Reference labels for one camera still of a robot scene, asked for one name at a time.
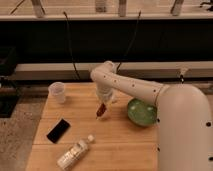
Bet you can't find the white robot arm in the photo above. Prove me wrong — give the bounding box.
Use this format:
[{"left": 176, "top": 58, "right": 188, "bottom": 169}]
[{"left": 90, "top": 61, "right": 213, "bottom": 171}]

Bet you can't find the white sponge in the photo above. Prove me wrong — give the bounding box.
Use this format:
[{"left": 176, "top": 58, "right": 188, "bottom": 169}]
[{"left": 112, "top": 96, "right": 118, "bottom": 103}]

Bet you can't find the black rectangular sponge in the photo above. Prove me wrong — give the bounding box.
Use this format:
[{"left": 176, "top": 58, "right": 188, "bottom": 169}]
[{"left": 46, "top": 119, "right": 70, "bottom": 143}]

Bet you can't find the green bowl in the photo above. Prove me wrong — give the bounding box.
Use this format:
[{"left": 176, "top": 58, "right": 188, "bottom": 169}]
[{"left": 127, "top": 98, "right": 157, "bottom": 127}]

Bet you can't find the clear plastic cup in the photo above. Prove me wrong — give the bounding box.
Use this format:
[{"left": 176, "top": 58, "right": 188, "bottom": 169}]
[{"left": 48, "top": 82, "right": 66, "bottom": 104}]

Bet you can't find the clear plastic bottle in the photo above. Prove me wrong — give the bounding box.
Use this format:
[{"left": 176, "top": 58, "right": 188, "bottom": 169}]
[{"left": 57, "top": 134, "right": 95, "bottom": 171}]

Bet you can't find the black box at left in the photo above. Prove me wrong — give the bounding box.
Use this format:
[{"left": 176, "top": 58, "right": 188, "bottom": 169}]
[{"left": 0, "top": 46, "right": 19, "bottom": 118}]

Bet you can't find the black cable right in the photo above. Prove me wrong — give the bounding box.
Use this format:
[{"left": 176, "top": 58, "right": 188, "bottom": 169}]
[{"left": 115, "top": 10, "right": 142, "bottom": 72}]

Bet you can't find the black cable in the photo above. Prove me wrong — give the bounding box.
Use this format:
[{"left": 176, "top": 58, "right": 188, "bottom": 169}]
[
  {"left": 115, "top": 10, "right": 142, "bottom": 72},
  {"left": 62, "top": 11, "right": 82, "bottom": 81}
]

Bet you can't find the black cable left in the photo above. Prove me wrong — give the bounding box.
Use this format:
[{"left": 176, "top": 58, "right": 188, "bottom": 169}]
[{"left": 62, "top": 11, "right": 82, "bottom": 81}]

